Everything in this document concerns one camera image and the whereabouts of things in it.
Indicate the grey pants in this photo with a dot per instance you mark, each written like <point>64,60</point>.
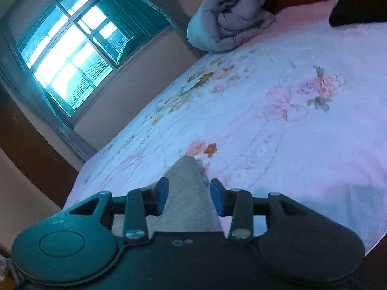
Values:
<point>187,199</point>

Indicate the bed with floral pink sheet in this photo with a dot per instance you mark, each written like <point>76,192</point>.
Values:
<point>272,111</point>

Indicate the grey bundle outside window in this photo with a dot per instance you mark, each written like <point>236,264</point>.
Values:
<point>126,46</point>

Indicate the rolled lilac quilt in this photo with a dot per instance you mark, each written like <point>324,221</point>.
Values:
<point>232,18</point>

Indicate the dark cloth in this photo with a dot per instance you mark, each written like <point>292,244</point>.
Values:
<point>356,12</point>

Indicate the brown wooden door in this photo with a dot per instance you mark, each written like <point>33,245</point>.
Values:
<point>33,145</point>

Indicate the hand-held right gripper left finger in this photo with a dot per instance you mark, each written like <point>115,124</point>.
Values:
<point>162,196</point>

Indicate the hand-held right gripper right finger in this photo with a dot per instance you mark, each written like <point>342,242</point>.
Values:
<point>216,196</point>

